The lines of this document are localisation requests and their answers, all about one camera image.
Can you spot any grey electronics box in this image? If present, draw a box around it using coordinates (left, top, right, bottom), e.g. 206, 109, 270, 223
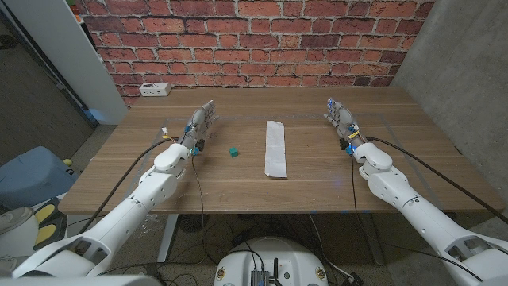
250, 269, 271, 286

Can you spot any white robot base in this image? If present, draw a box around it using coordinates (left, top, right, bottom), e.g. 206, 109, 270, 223
214, 237, 329, 286

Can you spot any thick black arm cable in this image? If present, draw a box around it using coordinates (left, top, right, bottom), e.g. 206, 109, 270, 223
77, 137, 179, 235
365, 136, 508, 226

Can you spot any white round appliance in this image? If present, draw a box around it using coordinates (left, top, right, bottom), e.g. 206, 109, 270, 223
0, 206, 40, 259

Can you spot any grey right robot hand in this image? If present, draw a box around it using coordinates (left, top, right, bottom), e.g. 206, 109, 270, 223
323, 98, 368, 154

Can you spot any blue plastic bin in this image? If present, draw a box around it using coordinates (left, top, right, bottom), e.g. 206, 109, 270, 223
0, 145, 79, 211

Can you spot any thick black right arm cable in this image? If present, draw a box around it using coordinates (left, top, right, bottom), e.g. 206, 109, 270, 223
365, 136, 508, 226

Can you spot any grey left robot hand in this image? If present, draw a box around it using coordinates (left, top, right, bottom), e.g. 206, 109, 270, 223
177, 99, 220, 156

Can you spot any white board panel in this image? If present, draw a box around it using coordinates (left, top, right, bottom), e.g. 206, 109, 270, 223
3, 0, 129, 126

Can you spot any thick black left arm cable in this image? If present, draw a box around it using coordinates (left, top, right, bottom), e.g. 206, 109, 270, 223
77, 137, 179, 235

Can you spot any white power strip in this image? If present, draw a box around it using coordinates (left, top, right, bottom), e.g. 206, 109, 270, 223
139, 82, 172, 98

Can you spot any black yellow foot pedal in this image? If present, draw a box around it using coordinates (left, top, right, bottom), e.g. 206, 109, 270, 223
32, 197, 68, 251

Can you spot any white floor cable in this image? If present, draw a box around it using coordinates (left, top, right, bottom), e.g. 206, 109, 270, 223
308, 214, 355, 281

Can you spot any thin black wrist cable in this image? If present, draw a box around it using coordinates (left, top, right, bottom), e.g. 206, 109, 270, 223
190, 153, 208, 244
349, 153, 483, 282

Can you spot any white robot chest panel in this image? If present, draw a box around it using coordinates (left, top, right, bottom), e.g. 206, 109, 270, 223
0, 275, 163, 286

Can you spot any white table leg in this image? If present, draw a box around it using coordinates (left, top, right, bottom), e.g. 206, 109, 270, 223
156, 214, 179, 264

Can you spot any thin black left wrist cable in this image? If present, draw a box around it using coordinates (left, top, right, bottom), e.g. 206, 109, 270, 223
190, 153, 208, 244

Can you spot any white cloth strip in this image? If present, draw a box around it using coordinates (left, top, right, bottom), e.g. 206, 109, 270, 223
264, 120, 287, 179

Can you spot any printed brick backdrop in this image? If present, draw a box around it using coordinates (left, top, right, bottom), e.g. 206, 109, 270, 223
75, 0, 436, 107

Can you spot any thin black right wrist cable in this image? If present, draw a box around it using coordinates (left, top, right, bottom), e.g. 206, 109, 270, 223
349, 153, 483, 282

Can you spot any black round floor fan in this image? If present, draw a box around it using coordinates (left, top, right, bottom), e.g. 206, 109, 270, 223
178, 214, 210, 234

